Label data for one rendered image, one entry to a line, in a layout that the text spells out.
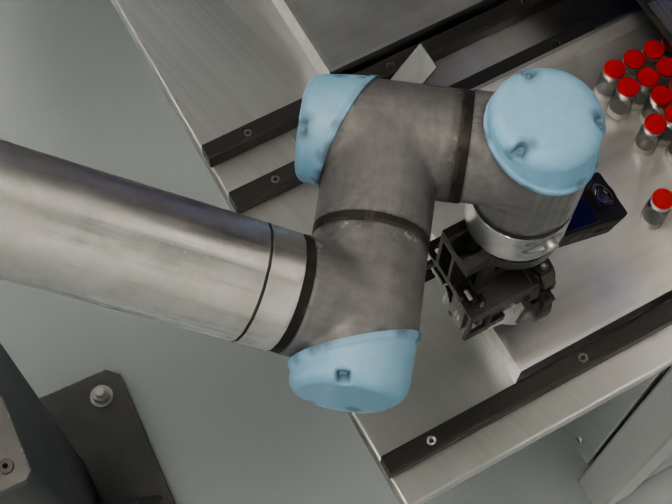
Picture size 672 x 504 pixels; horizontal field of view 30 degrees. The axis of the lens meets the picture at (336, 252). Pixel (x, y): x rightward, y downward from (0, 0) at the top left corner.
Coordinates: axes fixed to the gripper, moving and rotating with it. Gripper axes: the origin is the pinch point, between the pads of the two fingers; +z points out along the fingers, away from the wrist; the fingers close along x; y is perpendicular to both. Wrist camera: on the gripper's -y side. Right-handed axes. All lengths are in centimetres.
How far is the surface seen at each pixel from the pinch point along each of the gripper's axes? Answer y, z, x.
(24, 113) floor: 25, 92, -95
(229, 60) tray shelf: 8.8, 3.6, -35.8
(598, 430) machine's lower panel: -24, 69, 5
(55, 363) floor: 39, 92, -50
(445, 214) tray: -1.2, 3.3, -11.1
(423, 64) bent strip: -5.8, -1.5, -23.7
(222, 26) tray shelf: 7.6, 3.6, -39.7
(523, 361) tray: 0.2, 3.3, 4.7
